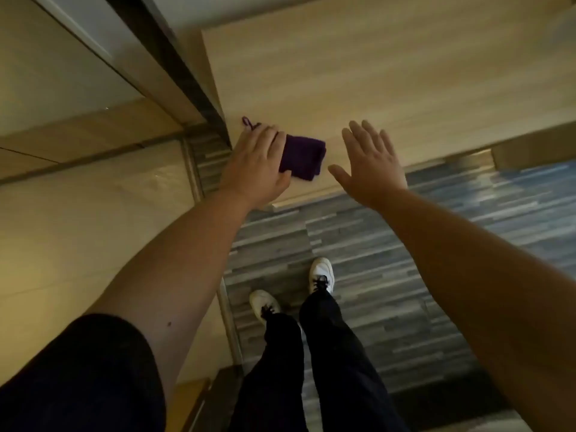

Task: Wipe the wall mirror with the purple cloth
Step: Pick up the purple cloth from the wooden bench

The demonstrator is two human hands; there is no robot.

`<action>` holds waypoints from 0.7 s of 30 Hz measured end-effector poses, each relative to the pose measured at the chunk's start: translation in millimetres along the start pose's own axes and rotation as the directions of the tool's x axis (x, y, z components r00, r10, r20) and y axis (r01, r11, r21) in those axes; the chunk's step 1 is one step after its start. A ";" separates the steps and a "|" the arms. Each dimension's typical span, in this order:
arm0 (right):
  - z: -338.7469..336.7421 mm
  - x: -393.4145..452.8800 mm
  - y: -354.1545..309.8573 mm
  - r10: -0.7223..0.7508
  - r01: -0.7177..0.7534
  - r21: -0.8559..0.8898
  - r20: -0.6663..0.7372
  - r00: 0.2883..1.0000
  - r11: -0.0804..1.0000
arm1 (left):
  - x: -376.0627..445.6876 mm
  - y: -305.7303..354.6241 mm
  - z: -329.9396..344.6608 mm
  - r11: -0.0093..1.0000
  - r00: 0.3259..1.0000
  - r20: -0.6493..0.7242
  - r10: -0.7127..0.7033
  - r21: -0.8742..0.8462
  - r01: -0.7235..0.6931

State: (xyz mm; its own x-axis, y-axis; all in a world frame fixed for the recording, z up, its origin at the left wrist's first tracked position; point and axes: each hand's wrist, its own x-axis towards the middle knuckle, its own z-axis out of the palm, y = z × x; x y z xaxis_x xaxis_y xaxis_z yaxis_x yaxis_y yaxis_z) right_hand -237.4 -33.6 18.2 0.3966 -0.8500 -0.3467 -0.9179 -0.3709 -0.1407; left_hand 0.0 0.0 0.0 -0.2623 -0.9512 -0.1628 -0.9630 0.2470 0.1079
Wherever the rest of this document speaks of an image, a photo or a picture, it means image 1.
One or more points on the person's right hand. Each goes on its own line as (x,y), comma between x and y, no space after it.
(373,175)

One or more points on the person's left hand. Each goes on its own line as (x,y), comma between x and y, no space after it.
(254,170)

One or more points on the purple cloth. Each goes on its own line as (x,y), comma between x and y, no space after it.
(306,157)

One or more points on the person's right forearm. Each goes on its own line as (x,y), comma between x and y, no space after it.
(472,274)

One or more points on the person's left forearm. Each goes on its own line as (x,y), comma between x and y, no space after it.
(180,265)

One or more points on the person's white right shoe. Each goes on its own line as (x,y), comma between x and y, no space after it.
(321,272)

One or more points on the person's white shoe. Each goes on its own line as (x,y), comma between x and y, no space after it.
(263,303)
(321,272)

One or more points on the person's white left shoe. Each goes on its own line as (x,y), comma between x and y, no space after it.
(263,303)

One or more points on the person's black trousers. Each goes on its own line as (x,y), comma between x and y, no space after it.
(342,364)

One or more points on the person's black shirt sleeve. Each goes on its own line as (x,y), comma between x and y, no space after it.
(81,377)

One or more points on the light wooden bench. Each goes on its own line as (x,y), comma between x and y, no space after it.
(382,76)

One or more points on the metal floor threshold strip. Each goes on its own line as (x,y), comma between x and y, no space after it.
(227,319)

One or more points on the wooden baseboard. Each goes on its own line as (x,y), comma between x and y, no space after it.
(90,134)

